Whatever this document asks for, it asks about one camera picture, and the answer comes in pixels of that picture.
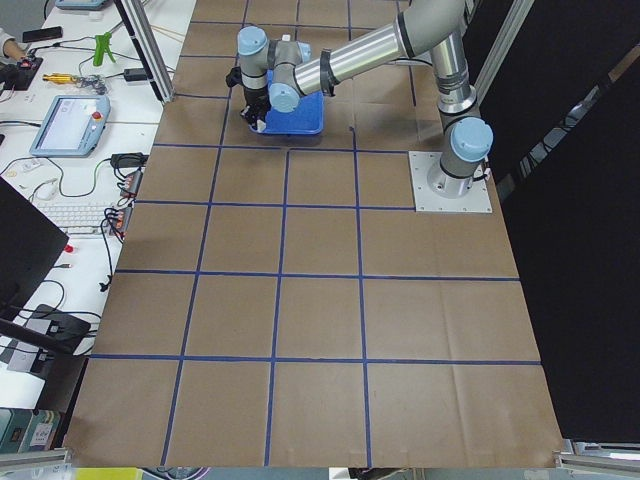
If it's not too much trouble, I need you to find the white keyboard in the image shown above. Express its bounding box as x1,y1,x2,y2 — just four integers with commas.
34,202,120,237

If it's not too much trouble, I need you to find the yellow tool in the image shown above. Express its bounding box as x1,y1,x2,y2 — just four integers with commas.
42,73,79,85

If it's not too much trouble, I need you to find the black smartphone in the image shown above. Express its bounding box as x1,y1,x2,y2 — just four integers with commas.
22,26,63,43

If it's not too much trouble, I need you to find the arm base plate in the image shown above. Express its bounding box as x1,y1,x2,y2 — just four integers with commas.
408,151,493,214

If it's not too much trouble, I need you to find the blue plastic tray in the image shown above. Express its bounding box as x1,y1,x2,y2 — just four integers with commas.
249,92,324,136

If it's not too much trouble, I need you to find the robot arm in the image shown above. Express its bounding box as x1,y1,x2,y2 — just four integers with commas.
226,1,480,151

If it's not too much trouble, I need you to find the aluminium frame post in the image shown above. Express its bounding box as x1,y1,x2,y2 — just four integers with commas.
114,0,175,105

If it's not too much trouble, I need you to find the green clamp tool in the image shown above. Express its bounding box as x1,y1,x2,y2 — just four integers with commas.
92,32,116,67

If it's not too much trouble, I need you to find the black power adapter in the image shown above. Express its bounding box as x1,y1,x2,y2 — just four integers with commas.
123,68,148,82

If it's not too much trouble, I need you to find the black monitor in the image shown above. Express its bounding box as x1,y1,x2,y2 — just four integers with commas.
1,181,90,354

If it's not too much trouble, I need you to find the teach pendant tablet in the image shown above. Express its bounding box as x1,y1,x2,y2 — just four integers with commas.
29,95,111,157

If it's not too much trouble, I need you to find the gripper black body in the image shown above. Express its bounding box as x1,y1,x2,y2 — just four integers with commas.
240,87,271,131

